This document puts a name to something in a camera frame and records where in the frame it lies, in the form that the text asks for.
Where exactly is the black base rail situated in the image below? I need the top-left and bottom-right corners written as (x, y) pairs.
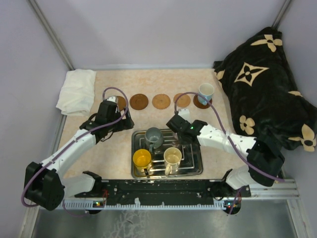
top-left (75, 179), bottom-right (251, 208)

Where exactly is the grey mug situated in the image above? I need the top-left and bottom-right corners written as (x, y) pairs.
top-left (145, 127), bottom-right (164, 153)

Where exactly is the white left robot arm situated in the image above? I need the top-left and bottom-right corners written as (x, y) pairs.
top-left (21, 97), bottom-right (134, 211)

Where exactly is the dark brown wooden coaster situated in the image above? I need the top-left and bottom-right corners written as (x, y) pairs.
top-left (193, 95), bottom-right (212, 109)

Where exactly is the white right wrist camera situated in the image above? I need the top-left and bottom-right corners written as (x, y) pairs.
top-left (177, 108), bottom-right (191, 122)

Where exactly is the reddish brown wooden coaster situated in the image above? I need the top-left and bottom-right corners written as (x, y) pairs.
top-left (129, 94), bottom-right (149, 111)

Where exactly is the yellow mug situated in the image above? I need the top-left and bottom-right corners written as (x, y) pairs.
top-left (132, 149), bottom-right (152, 176)

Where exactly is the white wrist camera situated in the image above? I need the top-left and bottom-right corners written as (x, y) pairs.
top-left (106, 96), bottom-right (118, 104)
top-left (177, 108), bottom-right (191, 122)

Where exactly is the cream mug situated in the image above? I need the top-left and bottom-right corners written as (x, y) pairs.
top-left (163, 147), bottom-right (182, 176)

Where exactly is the light woven coaster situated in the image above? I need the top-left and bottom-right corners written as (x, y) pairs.
top-left (173, 93), bottom-right (191, 108)

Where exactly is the white and blue mug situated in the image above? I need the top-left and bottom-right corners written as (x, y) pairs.
top-left (199, 83), bottom-right (214, 105)

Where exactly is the black floral blanket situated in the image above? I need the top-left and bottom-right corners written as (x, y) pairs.
top-left (213, 27), bottom-right (317, 152)

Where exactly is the tan woven coaster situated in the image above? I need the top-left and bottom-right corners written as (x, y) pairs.
top-left (152, 94), bottom-right (171, 110)

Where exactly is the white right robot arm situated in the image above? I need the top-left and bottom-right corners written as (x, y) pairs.
top-left (166, 114), bottom-right (285, 196)

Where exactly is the white folded cloth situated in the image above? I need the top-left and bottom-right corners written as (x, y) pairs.
top-left (56, 69), bottom-right (97, 117)

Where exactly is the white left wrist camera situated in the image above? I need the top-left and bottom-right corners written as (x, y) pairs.
top-left (106, 96), bottom-right (118, 104)

